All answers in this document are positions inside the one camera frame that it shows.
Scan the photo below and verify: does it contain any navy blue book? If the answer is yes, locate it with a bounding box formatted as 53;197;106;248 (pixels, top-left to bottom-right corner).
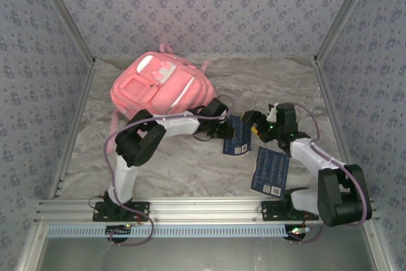
250;146;291;196
223;114;253;157

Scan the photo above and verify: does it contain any pink backpack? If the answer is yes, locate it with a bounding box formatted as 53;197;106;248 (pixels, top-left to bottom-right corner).
106;43;218;154

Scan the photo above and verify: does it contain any small black circuit board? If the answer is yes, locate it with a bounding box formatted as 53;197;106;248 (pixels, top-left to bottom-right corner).
284;225;310;241
105;225;133;237

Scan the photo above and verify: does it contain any grey metal tray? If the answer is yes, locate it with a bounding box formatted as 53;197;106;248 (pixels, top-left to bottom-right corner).
17;223;391;271

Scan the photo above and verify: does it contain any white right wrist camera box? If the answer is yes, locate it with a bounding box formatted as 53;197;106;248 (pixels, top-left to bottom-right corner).
267;102;280;123

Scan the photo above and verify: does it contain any aluminium side rail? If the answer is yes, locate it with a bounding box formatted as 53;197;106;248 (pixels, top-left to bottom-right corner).
49;63;96;201
312;61;363;198

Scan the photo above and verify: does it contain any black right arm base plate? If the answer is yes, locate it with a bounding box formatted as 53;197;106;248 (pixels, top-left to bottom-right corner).
260;200;320;222

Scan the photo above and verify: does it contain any aluminium cross rail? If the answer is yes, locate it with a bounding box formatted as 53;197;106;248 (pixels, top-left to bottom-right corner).
33;197;381;225

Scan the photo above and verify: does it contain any slotted pale blue cable duct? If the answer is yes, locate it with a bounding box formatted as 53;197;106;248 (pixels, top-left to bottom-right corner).
46;223;294;239

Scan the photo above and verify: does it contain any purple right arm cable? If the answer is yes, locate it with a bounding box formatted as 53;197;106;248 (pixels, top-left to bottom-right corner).
287;102;372;245

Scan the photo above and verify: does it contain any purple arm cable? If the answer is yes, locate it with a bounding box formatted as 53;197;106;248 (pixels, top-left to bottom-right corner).
104;94;235;247
287;102;372;245

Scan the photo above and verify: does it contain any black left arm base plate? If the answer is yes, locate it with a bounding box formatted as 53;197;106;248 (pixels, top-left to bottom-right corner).
92;201;151;223

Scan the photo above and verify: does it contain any aluminium corner post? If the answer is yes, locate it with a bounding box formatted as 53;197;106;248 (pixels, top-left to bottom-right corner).
313;0;379;66
31;0;96;66

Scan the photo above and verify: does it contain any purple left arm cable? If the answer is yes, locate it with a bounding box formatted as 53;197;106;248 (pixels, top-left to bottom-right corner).
104;94;235;247

